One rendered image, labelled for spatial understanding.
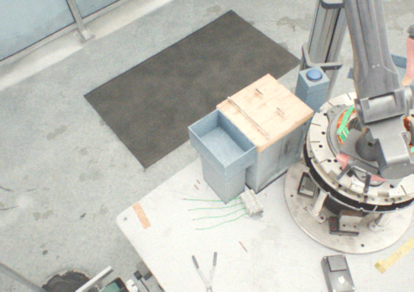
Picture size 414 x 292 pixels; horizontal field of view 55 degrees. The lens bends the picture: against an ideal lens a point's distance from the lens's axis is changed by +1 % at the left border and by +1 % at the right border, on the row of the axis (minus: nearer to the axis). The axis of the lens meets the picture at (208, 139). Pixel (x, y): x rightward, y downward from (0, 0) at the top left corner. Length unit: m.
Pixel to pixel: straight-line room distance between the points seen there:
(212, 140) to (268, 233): 0.34
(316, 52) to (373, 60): 0.80
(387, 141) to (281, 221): 0.62
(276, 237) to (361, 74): 0.70
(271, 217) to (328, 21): 0.65
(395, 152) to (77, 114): 2.21
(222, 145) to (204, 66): 1.63
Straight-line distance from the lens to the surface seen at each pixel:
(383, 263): 1.28
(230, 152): 1.14
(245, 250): 1.23
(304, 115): 1.13
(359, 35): 0.63
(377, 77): 0.67
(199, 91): 2.59
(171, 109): 2.51
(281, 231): 1.26
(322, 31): 1.38
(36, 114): 2.78
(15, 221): 2.41
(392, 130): 0.74
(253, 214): 1.24
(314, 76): 1.26
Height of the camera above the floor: 1.94
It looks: 55 degrees down
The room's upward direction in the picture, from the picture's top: 6 degrees counter-clockwise
